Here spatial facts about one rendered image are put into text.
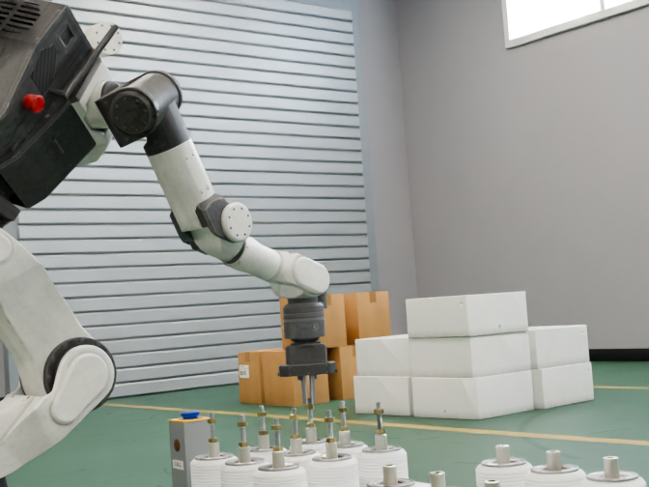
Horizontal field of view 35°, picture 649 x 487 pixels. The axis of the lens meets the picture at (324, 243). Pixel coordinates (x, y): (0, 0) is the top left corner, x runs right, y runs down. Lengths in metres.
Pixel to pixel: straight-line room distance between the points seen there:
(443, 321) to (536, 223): 3.59
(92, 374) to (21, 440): 0.17
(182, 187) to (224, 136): 5.96
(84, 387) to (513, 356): 3.06
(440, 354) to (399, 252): 4.35
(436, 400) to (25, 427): 3.01
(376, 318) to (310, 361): 3.92
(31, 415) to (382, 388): 3.22
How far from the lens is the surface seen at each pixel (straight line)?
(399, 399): 4.93
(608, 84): 7.81
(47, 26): 1.95
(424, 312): 4.75
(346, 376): 5.93
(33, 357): 1.99
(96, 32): 2.14
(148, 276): 7.46
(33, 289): 1.99
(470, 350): 4.58
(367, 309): 6.07
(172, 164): 1.97
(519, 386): 4.80
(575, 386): 5.08
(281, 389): 5.82
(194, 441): 2.25
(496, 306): 4.70
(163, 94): 1.96
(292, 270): 2.13
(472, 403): 4.60
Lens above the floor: 0.53
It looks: 3 degrees up
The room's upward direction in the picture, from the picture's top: 4 degrees counter-clockwise
